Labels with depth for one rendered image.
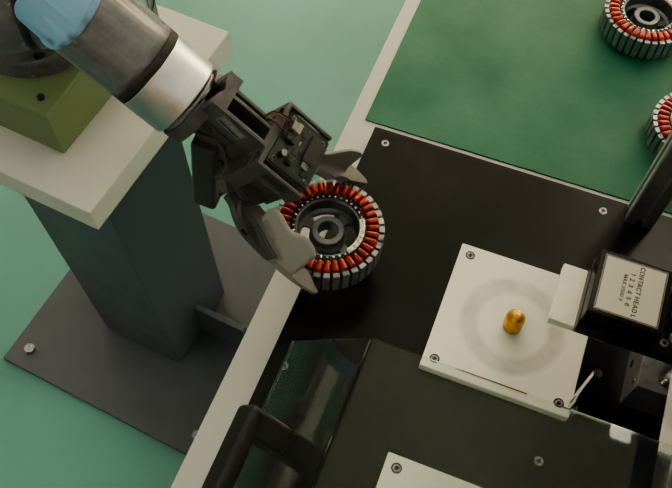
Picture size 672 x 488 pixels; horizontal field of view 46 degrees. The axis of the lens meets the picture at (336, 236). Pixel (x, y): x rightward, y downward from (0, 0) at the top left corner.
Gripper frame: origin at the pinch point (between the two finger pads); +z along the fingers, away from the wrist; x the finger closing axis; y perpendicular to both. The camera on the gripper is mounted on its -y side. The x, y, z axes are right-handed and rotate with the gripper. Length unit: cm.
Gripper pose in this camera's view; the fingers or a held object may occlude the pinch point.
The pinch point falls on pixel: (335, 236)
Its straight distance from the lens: 78.5
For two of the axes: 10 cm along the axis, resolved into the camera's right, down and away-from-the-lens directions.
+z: 7.0, 5.7, 4.4
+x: 3.7, -8.1, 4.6
